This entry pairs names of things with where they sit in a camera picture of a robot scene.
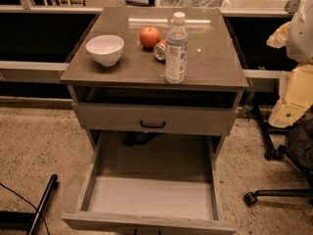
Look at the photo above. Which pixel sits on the grey drawer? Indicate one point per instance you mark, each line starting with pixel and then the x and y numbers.
pixel 178 120
pixel 167 186

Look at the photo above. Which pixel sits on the black stand leg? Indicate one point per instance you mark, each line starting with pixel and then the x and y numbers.
pixel 29 221

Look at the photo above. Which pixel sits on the metal railing frame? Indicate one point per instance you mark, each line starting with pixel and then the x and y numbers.
pixel 37 41

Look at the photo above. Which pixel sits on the black office chair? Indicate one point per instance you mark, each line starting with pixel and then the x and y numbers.
pixel 298 148

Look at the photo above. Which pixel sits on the silver soda can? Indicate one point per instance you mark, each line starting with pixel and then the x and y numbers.
pixel 160 50

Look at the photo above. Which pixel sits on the white bowl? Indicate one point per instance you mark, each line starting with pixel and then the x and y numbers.
pixel 105 50

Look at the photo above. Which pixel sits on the red apple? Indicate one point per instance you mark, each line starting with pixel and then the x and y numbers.
pixel 149 37

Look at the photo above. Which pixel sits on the grey top drawer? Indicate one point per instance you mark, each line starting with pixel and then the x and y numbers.
pixel 178 120

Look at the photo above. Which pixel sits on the clear plastic water bottle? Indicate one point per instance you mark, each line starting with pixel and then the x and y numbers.
pixel 176 50

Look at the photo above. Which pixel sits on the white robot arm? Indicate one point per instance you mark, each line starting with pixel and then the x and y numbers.
pixel 295 86

